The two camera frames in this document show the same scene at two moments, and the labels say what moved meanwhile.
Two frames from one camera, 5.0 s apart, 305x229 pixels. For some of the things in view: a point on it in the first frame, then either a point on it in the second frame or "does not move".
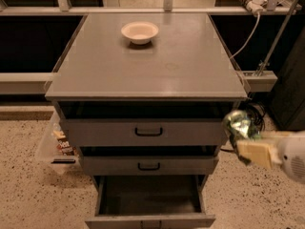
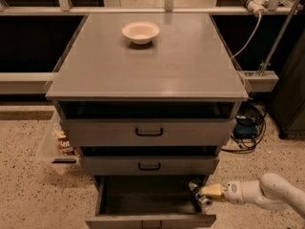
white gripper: x=292 y=156 to x=233 y=191
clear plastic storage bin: x=55 y=150 does not move
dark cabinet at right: x=288 y=101 does not move
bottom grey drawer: x=150 y=201 does not move
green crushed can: x=236 y=126 to x=195 y=185
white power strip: x=256 y=5 does not move
